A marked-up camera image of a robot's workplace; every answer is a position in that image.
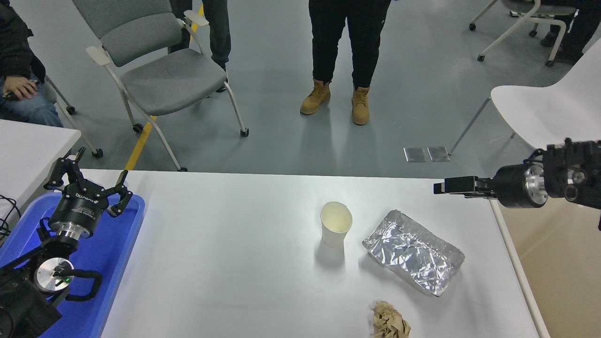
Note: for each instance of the white-framed wheeled office chair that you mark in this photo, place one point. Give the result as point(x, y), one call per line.
point(540, 7)

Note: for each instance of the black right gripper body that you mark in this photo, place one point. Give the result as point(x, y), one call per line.
point(512, 188)

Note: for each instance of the large pale bin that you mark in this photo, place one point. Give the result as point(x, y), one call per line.
point(563, 272)

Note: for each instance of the white moulded plastic chair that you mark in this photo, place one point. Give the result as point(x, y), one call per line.
point(540, 112)

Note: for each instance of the grey-legged chair with casters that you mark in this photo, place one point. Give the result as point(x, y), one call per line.
point(97, 152)

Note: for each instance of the person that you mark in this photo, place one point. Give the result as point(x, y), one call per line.
point(14, 47)
point(584, 33)
point(218, 33)
point(361, 37)

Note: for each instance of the blue plastic tray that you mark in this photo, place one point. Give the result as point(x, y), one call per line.
point(117, 244)

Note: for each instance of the tan paper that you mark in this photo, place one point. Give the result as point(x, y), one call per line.
point(387, 321)

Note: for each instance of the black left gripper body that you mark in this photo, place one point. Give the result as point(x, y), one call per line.
point(77, 209)

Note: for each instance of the silver foil tray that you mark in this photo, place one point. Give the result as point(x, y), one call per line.
point(408, 253)

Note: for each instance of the person's hand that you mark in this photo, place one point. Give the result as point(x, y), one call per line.
point(21, 88)

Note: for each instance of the cream paper cup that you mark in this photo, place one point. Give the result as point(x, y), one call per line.
point(335, 234)

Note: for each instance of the small dark handheld device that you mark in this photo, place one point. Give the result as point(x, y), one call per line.
point(8, 95)

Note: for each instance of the white side table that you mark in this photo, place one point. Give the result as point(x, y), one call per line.
point(28, 150)

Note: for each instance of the metal floor plate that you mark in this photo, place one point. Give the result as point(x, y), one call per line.
point(414, 154)
point(438, 154)

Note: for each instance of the grey padded chair, white armrests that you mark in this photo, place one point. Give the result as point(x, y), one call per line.
point(169, 80)

